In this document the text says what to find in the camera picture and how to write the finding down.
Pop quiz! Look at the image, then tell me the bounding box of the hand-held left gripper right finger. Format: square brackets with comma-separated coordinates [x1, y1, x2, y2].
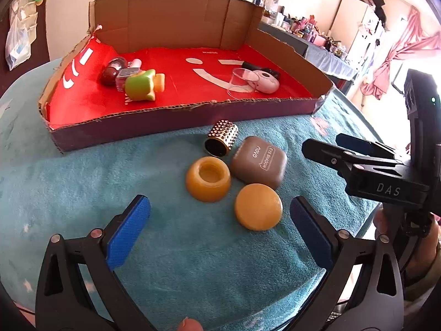
[289, 196, 404, 331]

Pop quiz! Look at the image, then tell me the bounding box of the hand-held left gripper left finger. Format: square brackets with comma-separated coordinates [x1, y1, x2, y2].
[35, 194, 152, 331]

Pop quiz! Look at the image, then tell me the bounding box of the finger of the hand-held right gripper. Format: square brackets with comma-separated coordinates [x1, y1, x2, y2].
[336, 133, 402, 161]
[301, 139, 404, 177]

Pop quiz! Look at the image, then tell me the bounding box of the amber round lid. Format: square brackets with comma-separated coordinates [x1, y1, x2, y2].
[234, 183, 284, 231]

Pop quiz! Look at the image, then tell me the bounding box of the grey eyeshadow case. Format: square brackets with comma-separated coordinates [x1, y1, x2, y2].
[230, 136, 288, 191]

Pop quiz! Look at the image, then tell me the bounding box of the amber round jar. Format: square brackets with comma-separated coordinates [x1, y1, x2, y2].
[185, 156, 231, 203]

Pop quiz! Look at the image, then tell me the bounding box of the white round compact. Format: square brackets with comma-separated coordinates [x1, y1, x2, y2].
[251, 70, 279, 94]

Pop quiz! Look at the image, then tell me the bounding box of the gold studded cap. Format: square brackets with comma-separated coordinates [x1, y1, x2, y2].
[204, 120, 239, 158]

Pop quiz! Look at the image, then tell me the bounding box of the clear plastic cup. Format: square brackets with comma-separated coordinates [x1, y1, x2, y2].
[227, 68, 264, 94]

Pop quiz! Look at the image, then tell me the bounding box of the green yellow toy figure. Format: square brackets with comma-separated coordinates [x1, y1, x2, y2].
[124, 69, 166, 102]

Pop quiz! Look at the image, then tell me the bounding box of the clear bottle pink cap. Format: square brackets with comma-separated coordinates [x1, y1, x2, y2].
[115, 58, 143, 92]

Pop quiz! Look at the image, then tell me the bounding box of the cardboard box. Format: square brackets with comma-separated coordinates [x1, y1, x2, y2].
[38, 0, 335, 156]

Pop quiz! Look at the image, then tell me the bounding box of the person's right forearm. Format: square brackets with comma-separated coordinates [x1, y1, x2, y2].
[401, 262, 441, 323]

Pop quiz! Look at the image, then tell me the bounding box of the person's right hand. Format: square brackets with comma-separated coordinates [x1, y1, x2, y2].
[373, 207, 441, 278]

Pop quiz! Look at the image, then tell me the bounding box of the person's left hand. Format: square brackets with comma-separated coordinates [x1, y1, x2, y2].
[177, 317, 204, 331]

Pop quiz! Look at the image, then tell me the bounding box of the teal fleece blanket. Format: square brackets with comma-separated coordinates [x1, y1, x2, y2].
[0, 57, 390, 331]

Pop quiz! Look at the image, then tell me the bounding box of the table with dark cloth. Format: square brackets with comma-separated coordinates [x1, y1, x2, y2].
[258, 21, 359, 87]

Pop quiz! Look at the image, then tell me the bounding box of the white wardrobe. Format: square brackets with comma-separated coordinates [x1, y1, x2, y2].
[331, 0, 386, 76]

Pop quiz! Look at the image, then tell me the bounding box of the pink curtain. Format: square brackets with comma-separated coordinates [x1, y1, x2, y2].
[360, 7, 441, 94]

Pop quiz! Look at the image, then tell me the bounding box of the black perfume bottle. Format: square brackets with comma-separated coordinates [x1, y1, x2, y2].
[241, 61, 280, 80]

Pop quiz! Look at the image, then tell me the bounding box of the row of cosmetic bottles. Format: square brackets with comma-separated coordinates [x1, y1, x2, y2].
[253, 0, 348, 59]

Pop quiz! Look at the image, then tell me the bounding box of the red clear capsule ball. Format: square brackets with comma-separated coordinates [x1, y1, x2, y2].
[100, 56, 128, 87]

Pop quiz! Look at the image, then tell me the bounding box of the dark brown door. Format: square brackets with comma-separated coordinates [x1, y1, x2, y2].
[0, 0, 50, 88]

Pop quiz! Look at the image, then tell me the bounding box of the white plastic bag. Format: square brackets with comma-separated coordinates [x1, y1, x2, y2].
[5, 21, 30, 71]

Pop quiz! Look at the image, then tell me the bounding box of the clear hanging organizer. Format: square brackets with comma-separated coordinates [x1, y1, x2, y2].
[9, 0, 38, 42]

